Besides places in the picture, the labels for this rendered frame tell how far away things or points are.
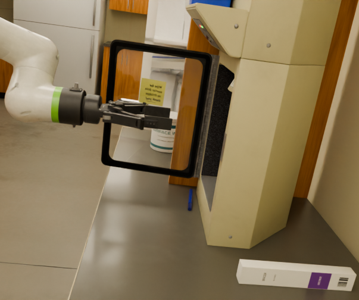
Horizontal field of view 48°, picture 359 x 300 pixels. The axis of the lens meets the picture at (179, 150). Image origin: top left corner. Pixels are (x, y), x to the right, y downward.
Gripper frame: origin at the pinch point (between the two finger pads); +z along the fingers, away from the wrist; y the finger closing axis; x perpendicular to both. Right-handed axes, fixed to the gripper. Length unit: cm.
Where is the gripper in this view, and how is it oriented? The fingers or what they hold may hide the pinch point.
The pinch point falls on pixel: (163, 118)
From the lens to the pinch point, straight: 106.4
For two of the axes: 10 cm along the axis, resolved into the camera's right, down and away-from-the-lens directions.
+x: -1.4, 9.4, 3.1
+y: -0.6, -3.3, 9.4
